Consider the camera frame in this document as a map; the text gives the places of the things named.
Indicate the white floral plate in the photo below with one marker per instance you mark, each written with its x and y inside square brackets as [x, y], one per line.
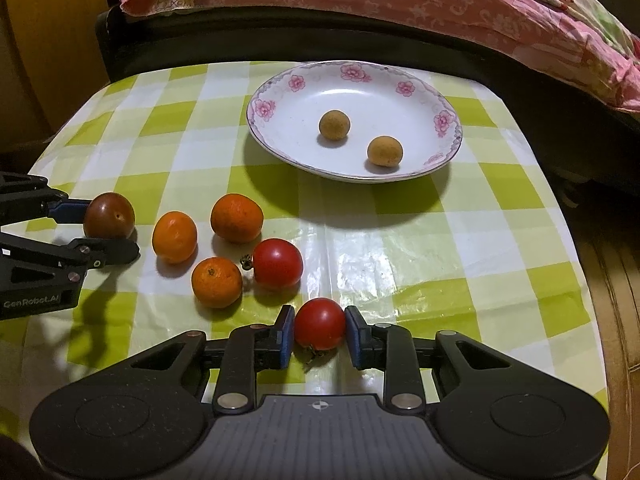
[300, 110]

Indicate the brown longan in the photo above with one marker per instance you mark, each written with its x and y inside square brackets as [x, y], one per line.
[384, 151]
[334, 125]

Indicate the dark brown tomato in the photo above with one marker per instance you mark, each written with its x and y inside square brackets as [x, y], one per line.
[109, 215]

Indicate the wooden cabinet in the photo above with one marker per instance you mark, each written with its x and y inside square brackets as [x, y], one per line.
[50, 50]

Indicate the red cherry tomato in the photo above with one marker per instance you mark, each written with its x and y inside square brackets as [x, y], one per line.
[320, 323]
[279, 263]

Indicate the green checkered tablecloth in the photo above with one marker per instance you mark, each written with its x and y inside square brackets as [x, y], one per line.
[450, 260]

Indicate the cream floral quilt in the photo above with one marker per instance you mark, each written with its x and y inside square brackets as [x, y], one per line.
[600, 15]

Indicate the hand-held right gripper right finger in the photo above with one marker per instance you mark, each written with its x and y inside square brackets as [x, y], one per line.
[354, 338]

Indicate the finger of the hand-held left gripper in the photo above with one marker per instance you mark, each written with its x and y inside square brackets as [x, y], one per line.
[70, 211]
[117, 251]

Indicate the small orange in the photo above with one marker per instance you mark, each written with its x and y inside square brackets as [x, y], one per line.
[236, 217]
[216, 281]
[174, 236]

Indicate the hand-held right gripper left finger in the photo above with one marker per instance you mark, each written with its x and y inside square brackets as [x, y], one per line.
[286, 336]

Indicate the dark bed frame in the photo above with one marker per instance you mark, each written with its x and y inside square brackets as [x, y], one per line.
[200, 40]

